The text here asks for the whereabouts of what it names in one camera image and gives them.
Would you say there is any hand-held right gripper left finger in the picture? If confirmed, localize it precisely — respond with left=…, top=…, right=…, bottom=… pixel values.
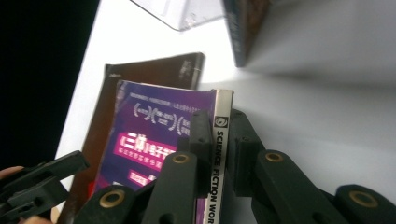
left=141, top=109, right=216, bottom=224

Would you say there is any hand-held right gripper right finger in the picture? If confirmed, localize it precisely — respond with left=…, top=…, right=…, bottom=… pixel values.
left=225, top=108, right=349, bottom=224

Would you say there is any purple magazine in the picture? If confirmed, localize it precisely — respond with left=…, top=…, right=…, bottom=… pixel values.
left=92, top=79, right=234, bottom=224

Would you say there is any dark brown magazine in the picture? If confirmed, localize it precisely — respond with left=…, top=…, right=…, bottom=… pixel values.
left=57, top=51, right=206, bottom=224

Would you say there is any white book with picture grid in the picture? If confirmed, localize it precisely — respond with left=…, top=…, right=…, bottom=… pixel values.
left=222, top=0, right=272, bottom=68

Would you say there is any clear acrylic book rack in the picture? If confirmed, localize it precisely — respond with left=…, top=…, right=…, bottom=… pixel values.
left=130, top=0, right=225, bottom=32

